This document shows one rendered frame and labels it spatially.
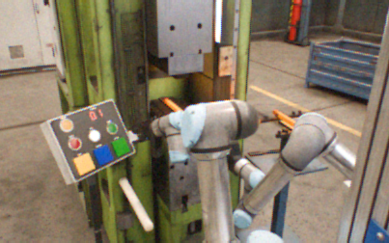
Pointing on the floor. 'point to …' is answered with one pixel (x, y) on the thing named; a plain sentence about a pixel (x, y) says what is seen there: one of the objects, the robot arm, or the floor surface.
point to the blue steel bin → (343, 66)
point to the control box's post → (95, 207)
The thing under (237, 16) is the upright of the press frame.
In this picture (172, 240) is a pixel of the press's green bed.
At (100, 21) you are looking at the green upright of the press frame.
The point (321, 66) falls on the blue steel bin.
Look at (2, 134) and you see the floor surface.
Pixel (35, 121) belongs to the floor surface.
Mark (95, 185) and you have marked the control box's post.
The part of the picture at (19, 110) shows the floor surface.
